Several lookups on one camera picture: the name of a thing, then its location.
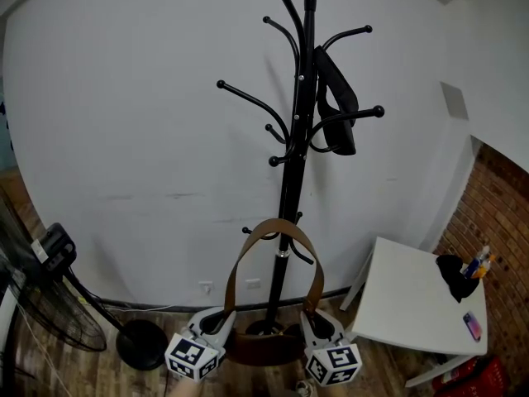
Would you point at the clear bottle with blue label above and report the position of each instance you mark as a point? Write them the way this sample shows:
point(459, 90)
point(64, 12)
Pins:
point(475, 263)

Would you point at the black metal coat rack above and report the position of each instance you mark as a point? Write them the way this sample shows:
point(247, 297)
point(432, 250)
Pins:
point(298, 118)

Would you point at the white table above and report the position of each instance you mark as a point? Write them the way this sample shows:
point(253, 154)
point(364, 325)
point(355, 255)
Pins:
point(413, 300)

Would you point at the pink smartphone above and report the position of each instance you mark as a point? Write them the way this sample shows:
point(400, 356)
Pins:
point(473, 326)

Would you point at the red plastic basket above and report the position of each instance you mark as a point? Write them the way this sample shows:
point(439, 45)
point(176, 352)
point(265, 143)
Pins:
point(475, 379)

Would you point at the black cloth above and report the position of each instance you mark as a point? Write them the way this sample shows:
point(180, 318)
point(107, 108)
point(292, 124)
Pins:
point(456, 277)

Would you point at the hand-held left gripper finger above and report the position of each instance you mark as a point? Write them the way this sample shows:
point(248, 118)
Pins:
point(201, 319)
point(227, 325)

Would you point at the grey wall panel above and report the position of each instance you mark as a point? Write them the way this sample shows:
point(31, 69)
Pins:
point(454, 101)

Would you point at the white wall socket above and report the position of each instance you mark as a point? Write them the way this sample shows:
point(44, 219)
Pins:
point(205, 286)
point(254, 283)

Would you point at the person's left forearm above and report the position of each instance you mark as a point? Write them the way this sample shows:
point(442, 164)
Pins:
point(182, 391)

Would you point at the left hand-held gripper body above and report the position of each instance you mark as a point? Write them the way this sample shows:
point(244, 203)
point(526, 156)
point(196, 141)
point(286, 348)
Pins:
point(188, 354)

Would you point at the brown leather bag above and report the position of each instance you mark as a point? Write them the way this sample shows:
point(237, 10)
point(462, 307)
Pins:
point(264, 347)

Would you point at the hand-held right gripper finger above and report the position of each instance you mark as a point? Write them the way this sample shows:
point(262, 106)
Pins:
point(335, 329)
point(309, 327)

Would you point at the black standing fan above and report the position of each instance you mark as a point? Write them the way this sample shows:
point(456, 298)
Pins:
point(53, 312)

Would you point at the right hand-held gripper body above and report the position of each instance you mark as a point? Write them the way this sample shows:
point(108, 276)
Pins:
point(335, 360)

